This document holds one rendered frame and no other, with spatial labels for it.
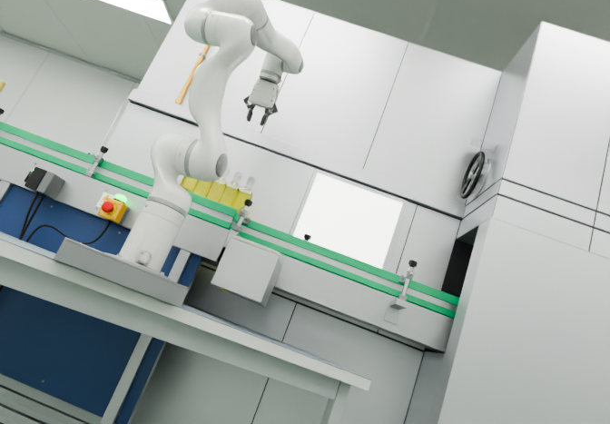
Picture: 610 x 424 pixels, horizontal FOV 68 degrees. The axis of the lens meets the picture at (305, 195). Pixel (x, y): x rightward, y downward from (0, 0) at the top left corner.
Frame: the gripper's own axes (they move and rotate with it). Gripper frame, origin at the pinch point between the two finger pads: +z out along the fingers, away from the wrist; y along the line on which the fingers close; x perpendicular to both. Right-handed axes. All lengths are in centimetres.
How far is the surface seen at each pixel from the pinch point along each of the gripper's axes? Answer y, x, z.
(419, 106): -62, -45, -33
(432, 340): -90, 10, 56
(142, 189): 30, 13, 40
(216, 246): -5, 18, 49
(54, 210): 57, 19, 57
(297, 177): -20.0, -22.9, 17.2
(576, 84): -114, -12, -53
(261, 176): -5.1, -21.1, 21.8
